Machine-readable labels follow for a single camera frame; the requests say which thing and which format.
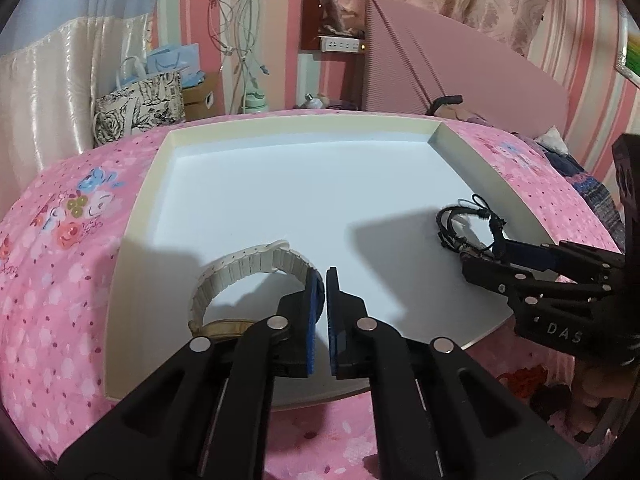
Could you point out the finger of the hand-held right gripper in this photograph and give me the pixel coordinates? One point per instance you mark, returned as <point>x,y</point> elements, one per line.
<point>535,256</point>
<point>500,275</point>

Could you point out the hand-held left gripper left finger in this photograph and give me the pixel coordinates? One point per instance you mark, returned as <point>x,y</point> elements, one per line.
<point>315,310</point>

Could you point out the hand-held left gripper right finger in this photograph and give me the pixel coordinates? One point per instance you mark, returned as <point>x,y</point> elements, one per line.
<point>332,320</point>

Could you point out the white band wrist watch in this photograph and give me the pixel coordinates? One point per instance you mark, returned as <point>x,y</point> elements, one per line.
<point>235,270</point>

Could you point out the white cardboard tray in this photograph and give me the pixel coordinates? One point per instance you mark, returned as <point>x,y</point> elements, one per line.
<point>300,185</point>

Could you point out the person's right hand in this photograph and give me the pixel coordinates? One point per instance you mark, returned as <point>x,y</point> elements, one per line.
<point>592,395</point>

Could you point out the dark patterned cloth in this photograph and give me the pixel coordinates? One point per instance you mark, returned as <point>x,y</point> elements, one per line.
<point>595,195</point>

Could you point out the pink padded headboard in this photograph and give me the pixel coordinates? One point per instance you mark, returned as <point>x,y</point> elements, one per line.
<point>450,60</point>

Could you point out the framed picture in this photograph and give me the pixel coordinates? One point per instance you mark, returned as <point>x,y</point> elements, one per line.
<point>630,55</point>

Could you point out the brown cardboard box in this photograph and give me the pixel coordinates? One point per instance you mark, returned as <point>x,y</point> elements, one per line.
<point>202,97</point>

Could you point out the pink floral bedsheet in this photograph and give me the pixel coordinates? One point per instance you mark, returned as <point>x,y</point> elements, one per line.
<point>60,285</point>

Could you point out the white power strip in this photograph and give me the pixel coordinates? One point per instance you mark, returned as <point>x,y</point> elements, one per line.
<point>340,44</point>

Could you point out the floral print paper bag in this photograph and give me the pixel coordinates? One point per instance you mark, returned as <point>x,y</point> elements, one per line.
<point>135,105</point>

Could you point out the light blue gift bag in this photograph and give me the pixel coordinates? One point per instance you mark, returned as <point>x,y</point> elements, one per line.
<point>172,57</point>

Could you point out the cream satin padded cloth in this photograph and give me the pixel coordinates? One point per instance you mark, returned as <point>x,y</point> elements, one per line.
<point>45,90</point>

